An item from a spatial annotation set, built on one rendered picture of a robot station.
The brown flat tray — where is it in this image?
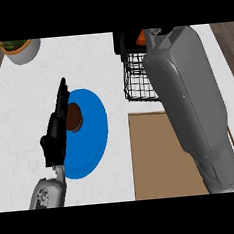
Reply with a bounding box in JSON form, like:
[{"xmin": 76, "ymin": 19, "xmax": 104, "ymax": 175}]
[{"xmin": 127, "ymin": 104, "xmax": 234, "ymax": 202}]

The brown chocolate cupcake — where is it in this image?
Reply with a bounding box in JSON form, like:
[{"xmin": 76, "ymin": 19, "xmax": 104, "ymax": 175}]
[{"xmin": 64, "ymin": 101, "xmax": 85, "ymax": 133}]

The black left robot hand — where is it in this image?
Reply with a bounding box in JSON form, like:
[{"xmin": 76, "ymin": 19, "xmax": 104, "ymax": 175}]
[{"xmin": 34, "ymin": 76, "xmax": 77, "ymax": 170}]

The white potted plant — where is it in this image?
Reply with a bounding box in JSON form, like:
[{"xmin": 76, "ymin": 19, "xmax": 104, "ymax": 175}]
[{"xmin": 0, "ymin": 38, "xmax": 44, "ymax": 68}]

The black wire tiered basket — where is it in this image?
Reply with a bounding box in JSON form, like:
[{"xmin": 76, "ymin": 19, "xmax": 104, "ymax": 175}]
[{"xmin": 120, "ymin": 48, "xmax": 162, "ymax": 105}]

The blue round plate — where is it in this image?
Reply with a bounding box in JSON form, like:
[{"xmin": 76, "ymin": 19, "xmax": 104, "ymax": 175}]
[{"xmin": 57, "ymin": 86, "xmax": 113, "ymax": 181}]

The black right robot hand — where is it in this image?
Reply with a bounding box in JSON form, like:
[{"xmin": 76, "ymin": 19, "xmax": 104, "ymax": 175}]
[{"xmin": 112, "ymin": 29, "xmax": 149, "ymax": 64}]

